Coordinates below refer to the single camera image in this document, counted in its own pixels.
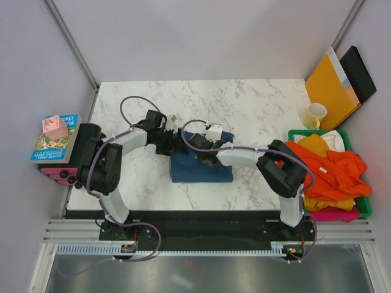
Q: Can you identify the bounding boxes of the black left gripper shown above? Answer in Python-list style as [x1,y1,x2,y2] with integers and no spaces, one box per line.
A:
[152,129,188,157]

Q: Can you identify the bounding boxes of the blue t shirt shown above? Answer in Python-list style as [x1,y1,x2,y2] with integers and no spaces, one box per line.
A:
[170,144,233,183]

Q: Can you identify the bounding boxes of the orange t shirt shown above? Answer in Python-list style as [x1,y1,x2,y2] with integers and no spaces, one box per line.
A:
[287,141,371,201]

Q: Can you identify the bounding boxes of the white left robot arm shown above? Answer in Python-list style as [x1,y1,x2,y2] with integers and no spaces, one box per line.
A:
[76,110,187,240]

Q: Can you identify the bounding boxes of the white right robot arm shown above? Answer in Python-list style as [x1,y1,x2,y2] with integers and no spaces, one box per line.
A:
[185,134,307,241]

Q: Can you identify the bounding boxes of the black box under book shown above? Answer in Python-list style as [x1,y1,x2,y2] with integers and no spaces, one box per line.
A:
[69,123,106,168]

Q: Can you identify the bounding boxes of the yellow t shirt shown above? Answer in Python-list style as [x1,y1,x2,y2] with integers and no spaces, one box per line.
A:
[296,134,355,212]

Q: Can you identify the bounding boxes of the pink black dumbbell set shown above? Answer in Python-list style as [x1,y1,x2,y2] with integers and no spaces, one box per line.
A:
[38,164,82,189]

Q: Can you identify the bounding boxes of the pink dice cube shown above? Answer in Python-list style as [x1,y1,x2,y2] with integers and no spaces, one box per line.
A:
[42,115,68,140]

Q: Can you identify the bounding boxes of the blue paperback book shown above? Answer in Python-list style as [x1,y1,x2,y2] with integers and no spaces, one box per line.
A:
[31,114,81,164]

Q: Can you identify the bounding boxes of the yellow mug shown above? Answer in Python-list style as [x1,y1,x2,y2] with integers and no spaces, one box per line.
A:
[302,103,327,130]

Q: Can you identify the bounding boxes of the white t shirt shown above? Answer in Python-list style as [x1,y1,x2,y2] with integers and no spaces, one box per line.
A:
[321,130,346,152]

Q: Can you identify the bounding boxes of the pink t shirt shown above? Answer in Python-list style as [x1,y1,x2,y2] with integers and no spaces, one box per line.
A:
[310,207,360,223]

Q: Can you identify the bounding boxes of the orange folder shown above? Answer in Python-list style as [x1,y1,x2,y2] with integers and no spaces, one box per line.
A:
[305,48,361,130]

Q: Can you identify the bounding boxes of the green plastic bin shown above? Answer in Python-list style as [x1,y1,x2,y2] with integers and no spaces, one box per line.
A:
[288,129,371,218]

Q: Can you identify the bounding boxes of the black flat box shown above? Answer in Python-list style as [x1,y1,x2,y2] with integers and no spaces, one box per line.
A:
[340,46,377,104]

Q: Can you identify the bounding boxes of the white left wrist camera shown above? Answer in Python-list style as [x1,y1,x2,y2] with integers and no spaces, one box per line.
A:
[165,115,177,131]

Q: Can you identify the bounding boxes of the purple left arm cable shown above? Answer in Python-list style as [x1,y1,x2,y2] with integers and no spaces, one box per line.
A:
[56,95,163,277]

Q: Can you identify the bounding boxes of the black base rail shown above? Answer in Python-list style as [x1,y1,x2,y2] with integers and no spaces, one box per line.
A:
[97,209,317,251]

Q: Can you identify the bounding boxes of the white cable duct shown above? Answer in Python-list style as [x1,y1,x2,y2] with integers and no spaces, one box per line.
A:
[56,240,303,256]

